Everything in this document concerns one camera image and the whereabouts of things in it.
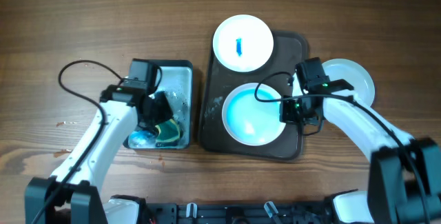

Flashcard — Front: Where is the black-rimmed metal wash tray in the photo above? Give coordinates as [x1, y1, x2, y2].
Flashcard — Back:
[123, 59, 193, 150]

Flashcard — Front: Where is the white plate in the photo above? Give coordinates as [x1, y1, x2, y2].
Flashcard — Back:
[221, 83, 285, 147]
[322, 59, 376, 106]
[212, 14, 274, 72]

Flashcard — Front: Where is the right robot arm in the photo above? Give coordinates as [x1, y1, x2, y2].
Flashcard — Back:
[280, 58, 440, 223]

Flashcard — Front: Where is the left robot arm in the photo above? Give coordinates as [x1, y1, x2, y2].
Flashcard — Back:
[25, 59, 172, 223]

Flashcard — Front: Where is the white plate top, blue stain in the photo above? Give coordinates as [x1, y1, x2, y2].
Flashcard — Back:
[212, 14, 274, 72]

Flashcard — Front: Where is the green and yellow sponge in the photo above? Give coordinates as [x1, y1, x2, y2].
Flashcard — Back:
[155, 119, 181, 147]

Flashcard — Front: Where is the dark brown serving tray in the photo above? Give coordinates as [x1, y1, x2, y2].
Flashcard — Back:
[198, 31, 309, 161]

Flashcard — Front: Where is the white plate front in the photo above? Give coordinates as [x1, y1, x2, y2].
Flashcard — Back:
[322, 59, 376, 106]

